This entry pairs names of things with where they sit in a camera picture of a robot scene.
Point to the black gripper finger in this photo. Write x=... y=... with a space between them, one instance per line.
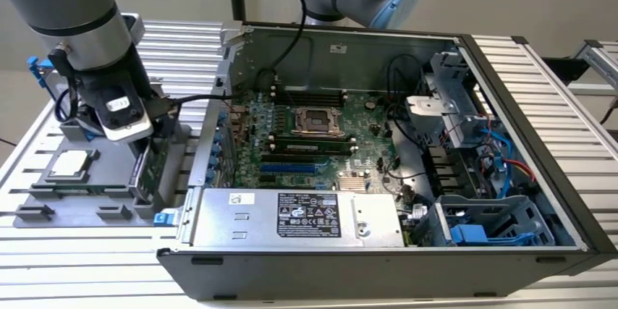
x=165 y=117

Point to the green graphics card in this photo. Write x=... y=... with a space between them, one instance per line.
x=159 y=168

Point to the hard disk in blue carrier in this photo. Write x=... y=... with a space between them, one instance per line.
x=32 y=70

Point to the gray parts rack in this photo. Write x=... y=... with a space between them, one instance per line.
x=111 y=175

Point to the silver CPU chip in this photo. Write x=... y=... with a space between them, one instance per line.
x=69 y=162

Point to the green loose RAM stick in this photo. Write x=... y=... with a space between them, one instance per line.
x=103 y=189

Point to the blue case latch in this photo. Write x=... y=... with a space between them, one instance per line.
x=161 y=219

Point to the blue expansion slot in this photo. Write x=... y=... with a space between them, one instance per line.
x=289 y=169

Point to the CPU socket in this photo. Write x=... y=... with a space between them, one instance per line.
x=316 y=119

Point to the silver power supply unit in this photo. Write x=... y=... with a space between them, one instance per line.
x=251 y=225

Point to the green motherboard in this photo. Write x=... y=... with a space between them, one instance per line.
x=367 y=124

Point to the silver coin cell battery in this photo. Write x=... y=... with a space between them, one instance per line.
x=371 y=103

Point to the silver finned chipset heatsink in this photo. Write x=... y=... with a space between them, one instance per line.
x=352 y=184

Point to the open black PC case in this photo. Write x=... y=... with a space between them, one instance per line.
x=338 y=276

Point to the gray metal drive cage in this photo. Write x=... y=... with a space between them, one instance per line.
x=448 y=70

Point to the gray disk bay cage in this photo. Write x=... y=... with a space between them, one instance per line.
x=482 y=200

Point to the blue disk carrier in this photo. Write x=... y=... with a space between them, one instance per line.
x=466 y=233

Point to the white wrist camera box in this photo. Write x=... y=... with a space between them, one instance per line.
x=129 y=124

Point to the white camera on black bracket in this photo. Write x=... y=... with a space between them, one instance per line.
x=135 y=26

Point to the aluminium frame table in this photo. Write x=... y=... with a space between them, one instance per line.
x=598 y=55

